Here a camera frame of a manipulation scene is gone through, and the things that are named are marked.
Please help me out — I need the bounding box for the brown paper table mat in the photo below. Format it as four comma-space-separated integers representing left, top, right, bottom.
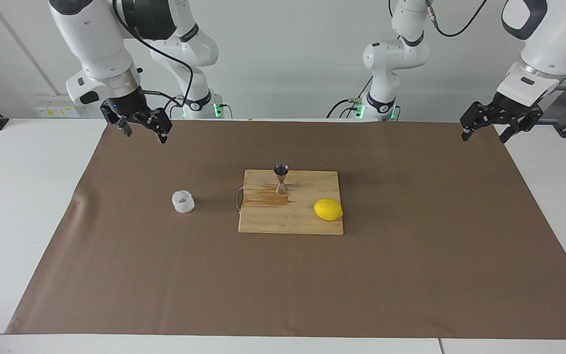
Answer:
5, 119, 566, 340

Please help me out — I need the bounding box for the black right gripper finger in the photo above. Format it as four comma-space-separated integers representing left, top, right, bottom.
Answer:
100, 102, 134, 138
136, 108, 173, 144

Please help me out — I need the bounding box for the white wall socket box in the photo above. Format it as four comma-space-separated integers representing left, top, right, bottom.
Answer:
34, 93, 86, 118

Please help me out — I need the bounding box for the steel double jigger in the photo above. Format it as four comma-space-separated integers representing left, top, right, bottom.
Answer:
273, 164, 290, 194

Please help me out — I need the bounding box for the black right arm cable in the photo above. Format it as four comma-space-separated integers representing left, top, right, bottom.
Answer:
111, 0, 195, 111

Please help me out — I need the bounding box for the yellow lemon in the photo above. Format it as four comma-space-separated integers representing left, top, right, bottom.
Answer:
313, 199, 343, 221

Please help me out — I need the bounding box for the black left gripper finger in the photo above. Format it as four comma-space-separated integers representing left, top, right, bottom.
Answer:
500, 107, 544, 144
460, 102, 497, 142

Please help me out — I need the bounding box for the wooden cutting board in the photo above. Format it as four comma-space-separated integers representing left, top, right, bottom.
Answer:
235, 170, 344, 236

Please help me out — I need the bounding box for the black base cable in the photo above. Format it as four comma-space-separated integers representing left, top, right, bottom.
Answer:
326, 74, 373, 119

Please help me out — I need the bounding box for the clear glass cup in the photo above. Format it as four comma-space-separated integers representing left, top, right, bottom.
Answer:
171, 190, 196, 214

